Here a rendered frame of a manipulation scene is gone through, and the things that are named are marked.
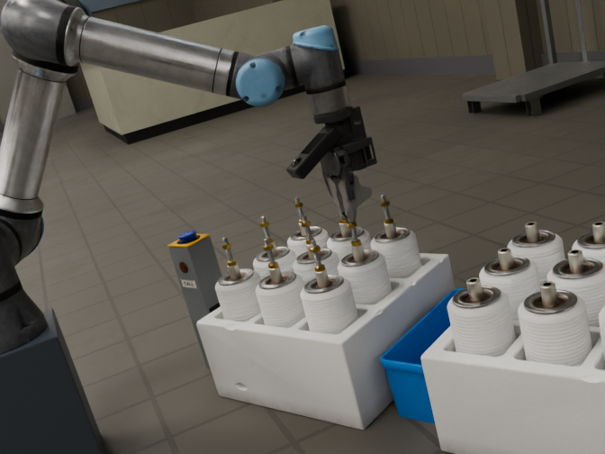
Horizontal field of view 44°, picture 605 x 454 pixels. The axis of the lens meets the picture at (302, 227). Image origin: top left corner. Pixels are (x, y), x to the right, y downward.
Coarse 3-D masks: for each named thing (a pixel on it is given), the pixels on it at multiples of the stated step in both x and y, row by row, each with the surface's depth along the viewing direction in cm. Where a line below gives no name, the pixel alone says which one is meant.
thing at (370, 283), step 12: (372, 264) 141; (384, 264) 143; (348, 276) 142; (360, 276) 141; (372, 276) 141; (384, 276) 143; (360, 288) 142; (372, 288) 142; (384, 288) 143; (360, 300) 143; (372, 300) 143
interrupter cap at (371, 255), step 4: (368, 252) 146; (372, 252) 146; (376, 252) 145; (348, 256) 147; (352, 256) 147; (368, 256) 145; (372, 256) 144; (376, 256) 143; (344, 260) 145; (348, 260) 145; (352, 260) 145; (364, 260) 143; (368, 260) 142; (372, 260) 142; (344, 264) 143; (348, 264) 143; (352, 264) 142; (356, 264) 142; (360, 264) 141; (364, 264) 141
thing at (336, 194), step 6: (330, 180) 142; (336, 180) 141; (330, 186) 142; (336, 186) 141; (330, 192) 143; (336, 192) 141; (336, 198) 142; (342, 198) 142; (336, 204) 143; (342, 204) 142; (342, 210) 142
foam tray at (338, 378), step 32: (416, 288) 146; (448, 288) 155; (224, 320) 151; (256, 320) 148; (384, 320) 138; (416, 320) 146; (224, 352) 152; (256, 352) 145; (288, 352) 139; (320, 352) 133; (352, 352) 131; (384, 352) 138; (224, 384) 156; (256, 384) 149; (288, 384) 142; (320, 384) 136; (352, 384) 131; (384, 384) 138; (320, 416) 140; (352, 416) 134
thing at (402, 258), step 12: (372, 240) 154; (408, 240) 150; (384, 252) 150; (396, 252) 149; (408, 252) 150; (396, 264) 150; (408, 264) 150; (420, 264) 154; (396, 276) 151; (408, 276) 151
